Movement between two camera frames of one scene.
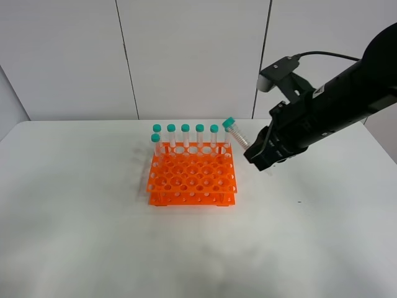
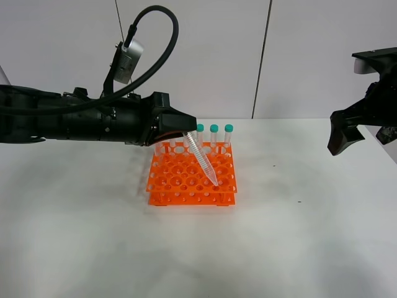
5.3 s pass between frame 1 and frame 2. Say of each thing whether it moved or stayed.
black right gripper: moved
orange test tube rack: stayed
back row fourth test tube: stayed
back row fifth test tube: stayed
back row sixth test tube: stayed
